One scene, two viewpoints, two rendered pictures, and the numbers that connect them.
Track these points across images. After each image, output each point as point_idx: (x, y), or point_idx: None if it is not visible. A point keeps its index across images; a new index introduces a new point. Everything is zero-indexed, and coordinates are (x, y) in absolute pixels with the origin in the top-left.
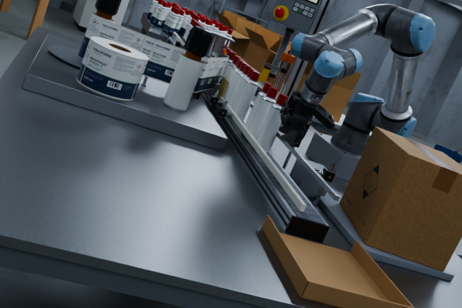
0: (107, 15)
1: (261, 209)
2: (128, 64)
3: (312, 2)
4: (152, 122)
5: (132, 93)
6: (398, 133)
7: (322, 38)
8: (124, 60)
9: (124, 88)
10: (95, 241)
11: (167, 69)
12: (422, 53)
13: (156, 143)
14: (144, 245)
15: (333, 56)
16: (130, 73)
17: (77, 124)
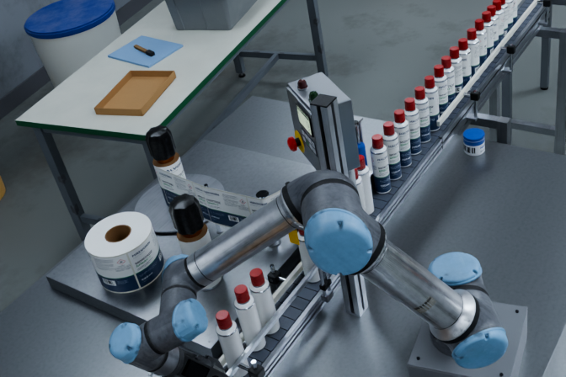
0: (161, 161)
1: None
2: (107, 263)
3: (308, 132)
4: (141, 323)
5: (136, 284)
6: (453, 358)
7: (180, 270)
8: (99, 261)
9: (120, 283)
10: None
11: (229, 215)
12: (368, 268)
13: (114, 364)
14: None
15: (120, 337)
16: (114, 270)
17: (41, 349)
